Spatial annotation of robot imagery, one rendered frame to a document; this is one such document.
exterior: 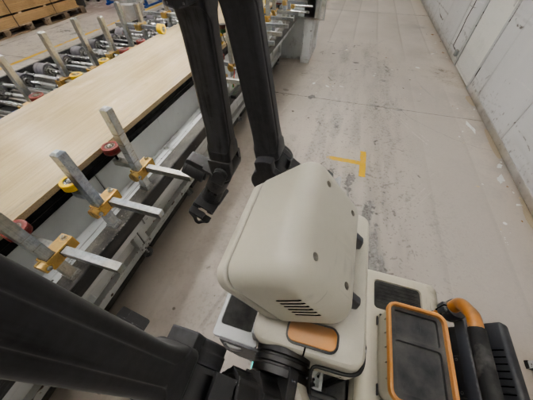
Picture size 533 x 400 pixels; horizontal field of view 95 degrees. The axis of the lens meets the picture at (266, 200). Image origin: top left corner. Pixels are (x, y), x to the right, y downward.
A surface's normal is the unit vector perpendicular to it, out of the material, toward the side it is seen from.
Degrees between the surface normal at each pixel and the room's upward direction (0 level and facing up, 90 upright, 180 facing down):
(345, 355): 18
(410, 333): 0
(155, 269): 0
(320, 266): 48
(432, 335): 0
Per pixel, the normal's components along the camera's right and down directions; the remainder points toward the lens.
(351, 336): -0.14, -0.68
